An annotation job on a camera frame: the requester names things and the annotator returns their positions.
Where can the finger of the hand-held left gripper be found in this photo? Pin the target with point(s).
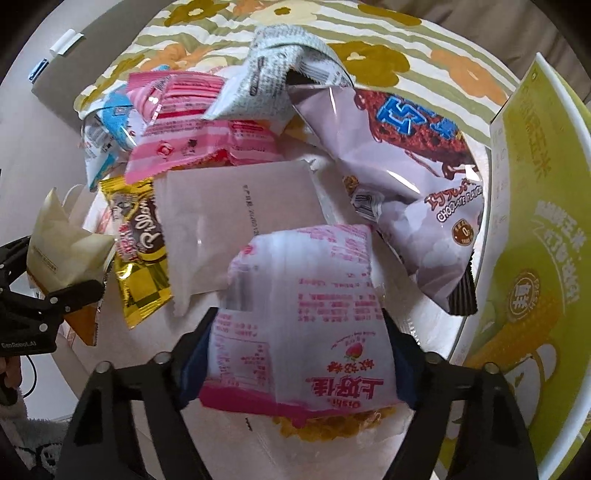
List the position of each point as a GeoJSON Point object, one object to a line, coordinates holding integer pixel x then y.
{"type": "Point", "coordinates": [74, 297]}
{"type": "Point", "coordinates": [14, 258]}

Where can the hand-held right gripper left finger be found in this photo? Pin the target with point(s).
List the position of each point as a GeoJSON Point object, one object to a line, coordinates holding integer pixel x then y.
{"type": "Point", "coordinates": [196, 369]}

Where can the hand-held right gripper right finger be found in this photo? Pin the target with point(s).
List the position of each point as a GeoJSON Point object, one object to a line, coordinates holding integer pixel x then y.
{"type": "Point", "coordinates": [406, 369]}

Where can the cream snack packet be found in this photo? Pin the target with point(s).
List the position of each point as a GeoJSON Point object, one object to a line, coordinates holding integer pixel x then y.
{"type": "Point", "coordinates": [60, 244]}

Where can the white pink snack packet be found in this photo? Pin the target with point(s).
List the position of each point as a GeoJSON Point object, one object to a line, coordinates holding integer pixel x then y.
{"type": "Point", "coordinates": [304, 314]}

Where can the lavender chocolate snack bag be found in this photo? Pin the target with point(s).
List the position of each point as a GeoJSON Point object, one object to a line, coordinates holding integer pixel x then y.
{"type": "Point", "coordinates": [401, 184]}

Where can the yellow green cardboard box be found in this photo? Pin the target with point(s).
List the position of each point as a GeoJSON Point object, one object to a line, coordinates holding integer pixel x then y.
{"type": "Point", "coordinates": [545, 230]}

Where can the person's left forearm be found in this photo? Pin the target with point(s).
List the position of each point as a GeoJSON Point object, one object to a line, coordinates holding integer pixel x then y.
{"type": "Point", "coordinates": [27, 434]}

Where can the yellow brown snack packet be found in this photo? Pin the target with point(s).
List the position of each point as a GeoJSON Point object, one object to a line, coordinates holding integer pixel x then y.
{"type": "Point", "coordinates": [138, 240]}

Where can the pale pink flat packet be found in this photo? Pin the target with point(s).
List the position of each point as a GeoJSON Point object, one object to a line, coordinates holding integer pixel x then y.
{"type": "Point", "coordinates": [221, 217]}

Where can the blue white snack packet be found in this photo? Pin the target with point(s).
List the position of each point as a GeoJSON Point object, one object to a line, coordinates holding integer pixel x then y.
{"type": "Point", "coordinates": [106, 120]}

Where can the small blue object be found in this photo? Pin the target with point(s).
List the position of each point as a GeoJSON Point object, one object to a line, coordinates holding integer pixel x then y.
{"type": "Point", "coordinates": [38, 69]}

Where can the pink striped snack packet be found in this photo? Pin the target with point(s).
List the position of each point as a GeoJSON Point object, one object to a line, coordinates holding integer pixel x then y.
{"type": "Point", "coordinates": [184, 138]}

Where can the white rectangular object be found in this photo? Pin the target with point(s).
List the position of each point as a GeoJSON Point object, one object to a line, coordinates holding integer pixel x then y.
{"type": "Point", "coordinates": [64, 41]}

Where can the grey white snack packet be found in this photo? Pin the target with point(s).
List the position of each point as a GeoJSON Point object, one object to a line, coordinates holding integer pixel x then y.
{"type": "Point", "coordinates": [263, 78]}

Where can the striped floral blanket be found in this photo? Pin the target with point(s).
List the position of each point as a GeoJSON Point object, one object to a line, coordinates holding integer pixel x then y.
{"type": "Point", "coordinates": [415, 41]}

